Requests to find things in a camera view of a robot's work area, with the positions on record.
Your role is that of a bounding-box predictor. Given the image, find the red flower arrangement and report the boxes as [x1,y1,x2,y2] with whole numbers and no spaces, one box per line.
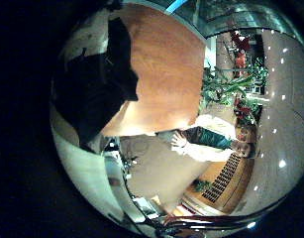
[230,30,253,68]
[233,97,256,127]

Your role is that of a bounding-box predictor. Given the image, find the green leafy plants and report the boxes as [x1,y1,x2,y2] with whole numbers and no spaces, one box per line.
[200,58,269,107]

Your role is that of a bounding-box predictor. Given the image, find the green object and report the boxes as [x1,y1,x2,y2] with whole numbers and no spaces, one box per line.
[170,113,259,164]

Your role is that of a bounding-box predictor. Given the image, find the wooden bench with grille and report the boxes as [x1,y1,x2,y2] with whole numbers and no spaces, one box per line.
[182,151,254,214]

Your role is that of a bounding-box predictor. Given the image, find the black piece of clothing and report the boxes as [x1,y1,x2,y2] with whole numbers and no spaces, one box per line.
[53,17,140,152]

